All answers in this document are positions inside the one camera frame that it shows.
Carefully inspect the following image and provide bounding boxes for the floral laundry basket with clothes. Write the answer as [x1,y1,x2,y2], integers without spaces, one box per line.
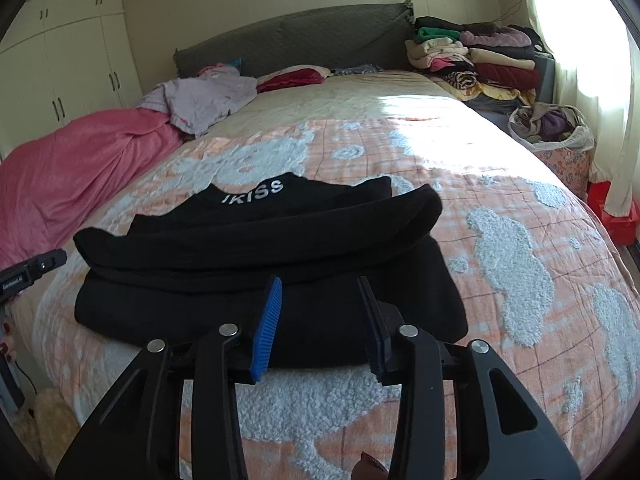
[508,102,596,198]

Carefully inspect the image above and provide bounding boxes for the black IKISS sweatshirt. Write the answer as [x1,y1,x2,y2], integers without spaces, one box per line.
[74,173,468,368]

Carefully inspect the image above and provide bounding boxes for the left hand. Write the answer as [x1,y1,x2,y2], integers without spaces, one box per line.
[0,318,16,363]

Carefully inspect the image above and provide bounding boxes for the red pillow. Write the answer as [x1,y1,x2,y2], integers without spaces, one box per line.
[256,64,332,93]

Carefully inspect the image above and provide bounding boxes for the cream curtain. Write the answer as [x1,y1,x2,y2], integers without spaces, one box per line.
[526,0,639,217]

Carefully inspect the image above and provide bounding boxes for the pile of folded clothes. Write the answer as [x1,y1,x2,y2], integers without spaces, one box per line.
[405,16,555,118]

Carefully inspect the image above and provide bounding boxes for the cream wardrobe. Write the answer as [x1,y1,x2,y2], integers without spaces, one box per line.
[1,0,142,157]

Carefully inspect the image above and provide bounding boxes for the orange plaid bedspread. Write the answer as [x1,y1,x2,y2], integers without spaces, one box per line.
[16,72,639,479]

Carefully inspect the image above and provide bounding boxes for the dark grey quilted headboard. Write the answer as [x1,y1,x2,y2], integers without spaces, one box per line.
[174,0,414,78]

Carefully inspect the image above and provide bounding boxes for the lilac crumpled garment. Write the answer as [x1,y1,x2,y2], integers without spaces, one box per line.
[137,64,257,138]

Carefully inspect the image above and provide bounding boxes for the pink blanket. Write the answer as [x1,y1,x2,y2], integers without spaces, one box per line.
[1,108,183,269]

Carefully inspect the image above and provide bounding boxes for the red plastic box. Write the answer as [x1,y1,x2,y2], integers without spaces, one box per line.
[584,180,640,247]

